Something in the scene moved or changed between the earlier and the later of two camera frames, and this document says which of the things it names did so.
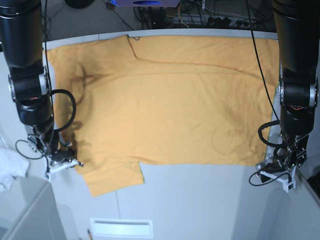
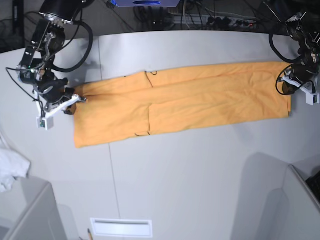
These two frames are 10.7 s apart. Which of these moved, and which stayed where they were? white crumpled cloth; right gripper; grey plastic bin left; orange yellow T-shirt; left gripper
Moved: left gripper; right gripper; orange yellow T-shirt
Stayed: grey plastic bin left; white crumpled cloth
